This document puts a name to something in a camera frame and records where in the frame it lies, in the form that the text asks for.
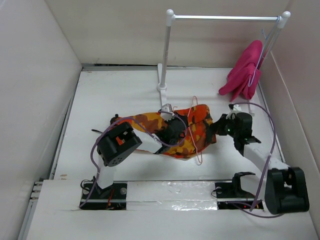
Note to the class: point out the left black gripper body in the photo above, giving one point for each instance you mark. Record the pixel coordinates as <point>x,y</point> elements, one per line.
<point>169,122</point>

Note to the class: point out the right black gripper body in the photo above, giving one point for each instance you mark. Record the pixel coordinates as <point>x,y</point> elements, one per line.
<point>227,127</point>

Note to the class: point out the orange camouflage trousers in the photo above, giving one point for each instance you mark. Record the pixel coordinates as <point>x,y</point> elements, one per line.
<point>197,136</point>

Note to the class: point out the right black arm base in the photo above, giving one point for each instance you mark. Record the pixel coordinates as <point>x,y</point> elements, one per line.
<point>240,190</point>

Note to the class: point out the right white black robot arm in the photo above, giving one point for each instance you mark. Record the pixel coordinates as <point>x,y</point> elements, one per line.
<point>283,188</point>

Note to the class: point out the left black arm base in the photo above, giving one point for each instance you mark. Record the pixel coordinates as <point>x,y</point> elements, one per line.
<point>113,198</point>

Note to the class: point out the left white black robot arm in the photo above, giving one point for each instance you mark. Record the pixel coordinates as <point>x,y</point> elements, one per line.
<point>127,134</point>

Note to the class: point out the magenta pink garment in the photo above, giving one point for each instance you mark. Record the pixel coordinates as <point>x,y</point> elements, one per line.
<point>243,79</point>

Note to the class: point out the silver taped white panel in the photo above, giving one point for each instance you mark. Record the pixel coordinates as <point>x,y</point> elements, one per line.
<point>170,196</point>

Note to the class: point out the white metal clothes rack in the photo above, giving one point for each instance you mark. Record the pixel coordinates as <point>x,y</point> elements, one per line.
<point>171,17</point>

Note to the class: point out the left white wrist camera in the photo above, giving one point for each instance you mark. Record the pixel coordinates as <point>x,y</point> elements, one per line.
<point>166,112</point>

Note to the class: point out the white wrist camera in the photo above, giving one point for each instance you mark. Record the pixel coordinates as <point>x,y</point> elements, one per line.
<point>166,112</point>
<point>234,109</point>

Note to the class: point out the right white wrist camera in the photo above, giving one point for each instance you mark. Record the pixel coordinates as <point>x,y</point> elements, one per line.
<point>234,109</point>

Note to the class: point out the light blue wire hanger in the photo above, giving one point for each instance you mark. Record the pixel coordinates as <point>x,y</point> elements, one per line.
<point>264,45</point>

